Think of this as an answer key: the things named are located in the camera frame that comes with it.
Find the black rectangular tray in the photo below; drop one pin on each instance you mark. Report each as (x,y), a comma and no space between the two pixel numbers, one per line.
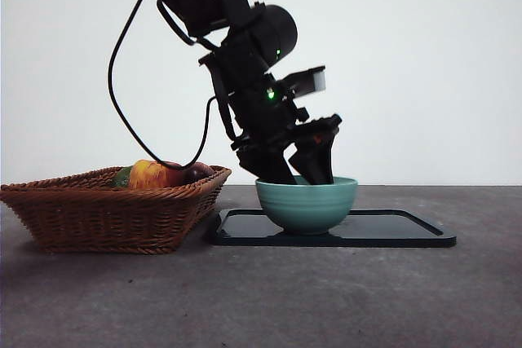
(387,234)

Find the brown wicker basket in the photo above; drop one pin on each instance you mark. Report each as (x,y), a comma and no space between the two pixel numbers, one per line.
(114,221)

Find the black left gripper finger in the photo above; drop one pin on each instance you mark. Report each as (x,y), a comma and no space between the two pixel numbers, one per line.
(320,160)
(265,164)

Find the green fruit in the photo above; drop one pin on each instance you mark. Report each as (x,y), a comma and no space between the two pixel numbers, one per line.
(122,177)

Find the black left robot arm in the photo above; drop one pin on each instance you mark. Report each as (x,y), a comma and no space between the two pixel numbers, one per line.
(228,18)

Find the red yellow apple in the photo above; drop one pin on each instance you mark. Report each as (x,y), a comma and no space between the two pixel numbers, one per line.
(151,174)

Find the dark red plum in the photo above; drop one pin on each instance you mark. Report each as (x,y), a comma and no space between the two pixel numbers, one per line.
(200,173)

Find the teal ribbed bowl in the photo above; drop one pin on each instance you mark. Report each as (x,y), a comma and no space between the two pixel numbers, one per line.
(306,209)

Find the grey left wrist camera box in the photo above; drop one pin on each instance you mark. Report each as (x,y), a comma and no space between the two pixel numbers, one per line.
(314,81)

